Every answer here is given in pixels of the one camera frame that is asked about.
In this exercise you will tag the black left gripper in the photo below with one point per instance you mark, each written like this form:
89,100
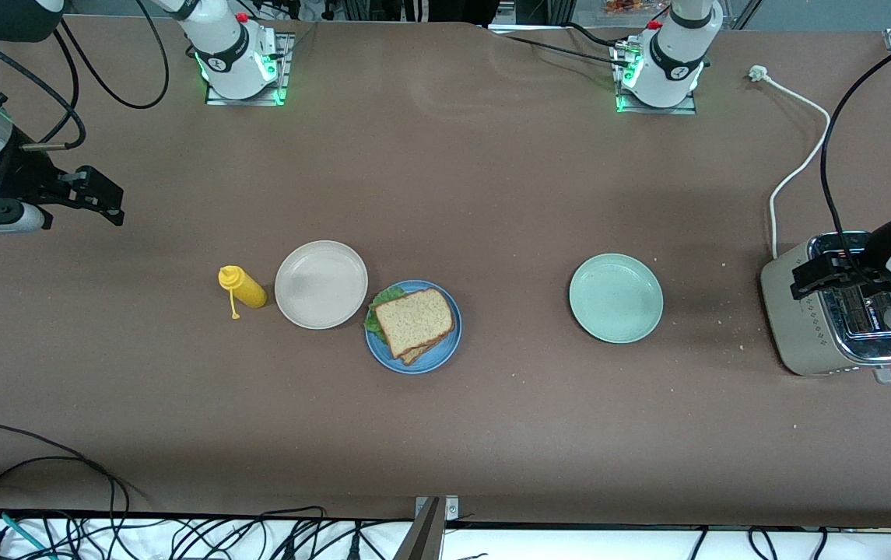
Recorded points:
875,243

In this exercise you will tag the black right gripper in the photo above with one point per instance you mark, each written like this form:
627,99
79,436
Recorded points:
19,173

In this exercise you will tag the yellow mustard squeeze bottle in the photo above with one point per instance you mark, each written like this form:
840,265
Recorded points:
247,292

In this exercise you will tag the green lettuce leaf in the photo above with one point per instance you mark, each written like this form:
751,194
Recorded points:
379,311

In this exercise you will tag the brown bread slice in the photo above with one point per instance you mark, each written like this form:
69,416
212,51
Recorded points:
414,319
422,354

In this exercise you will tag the mint green round plate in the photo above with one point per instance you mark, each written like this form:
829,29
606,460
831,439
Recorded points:
616,298

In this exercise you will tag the beige round plate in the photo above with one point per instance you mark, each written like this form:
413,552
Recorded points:
320,284

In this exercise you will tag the blue round plate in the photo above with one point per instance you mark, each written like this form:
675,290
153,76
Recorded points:
429,362

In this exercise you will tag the beige chrome toaster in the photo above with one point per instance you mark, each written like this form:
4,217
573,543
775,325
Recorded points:
799,334

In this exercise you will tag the orange snack package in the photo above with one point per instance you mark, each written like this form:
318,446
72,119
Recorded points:
624,6

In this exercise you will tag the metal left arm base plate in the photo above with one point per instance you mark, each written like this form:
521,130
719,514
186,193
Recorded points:
686,110

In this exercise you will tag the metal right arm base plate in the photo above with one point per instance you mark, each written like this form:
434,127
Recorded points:
286,70

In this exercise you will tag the aluminium profile post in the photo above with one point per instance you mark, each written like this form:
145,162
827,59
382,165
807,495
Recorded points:
426,537

